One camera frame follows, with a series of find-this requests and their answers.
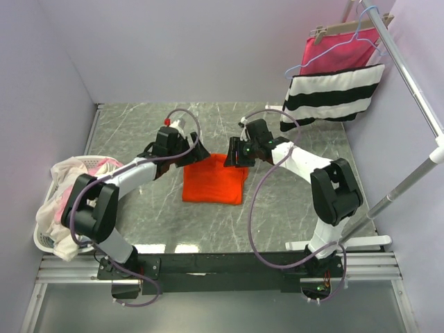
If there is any silver clothes rack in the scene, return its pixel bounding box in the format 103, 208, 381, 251
265, 0, 444, 251

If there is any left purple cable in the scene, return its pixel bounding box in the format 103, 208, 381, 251
69, 108, 202, 309

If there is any black white striped cloth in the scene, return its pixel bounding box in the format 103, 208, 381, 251
280, 64, 385, 132

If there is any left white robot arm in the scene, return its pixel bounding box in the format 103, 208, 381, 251
61, 126, 210, 279

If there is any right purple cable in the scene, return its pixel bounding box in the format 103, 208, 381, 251
237, 110, 348, 305

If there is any black base beam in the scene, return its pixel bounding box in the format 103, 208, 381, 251
97, 251, 343, 299

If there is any purple cable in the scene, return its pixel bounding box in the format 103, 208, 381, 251
237, 110, 348, 305
69, 108, 202, 309

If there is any orange t-shirt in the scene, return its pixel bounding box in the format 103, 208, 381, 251
182, 154, 249, 205

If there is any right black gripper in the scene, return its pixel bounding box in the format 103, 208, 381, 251
223, 137, 259, 169

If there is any cream and pink clothes pile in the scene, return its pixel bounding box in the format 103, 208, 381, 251
35, 155, 124, 262

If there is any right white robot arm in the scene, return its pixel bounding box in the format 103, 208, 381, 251
224, 117, 364, 277

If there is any aluminium rail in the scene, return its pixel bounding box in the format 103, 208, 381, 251
35, 252, 402, 284

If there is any pink towel on hanger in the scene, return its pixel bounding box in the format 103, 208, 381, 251
298, 27, 380, 76

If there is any blue wire hanger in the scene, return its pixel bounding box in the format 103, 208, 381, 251
284, 7, 389, 80

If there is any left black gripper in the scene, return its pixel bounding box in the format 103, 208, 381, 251
168, 132, 211, 168

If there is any wooden clip hanger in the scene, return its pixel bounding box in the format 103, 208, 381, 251
309, 19, 375, 45

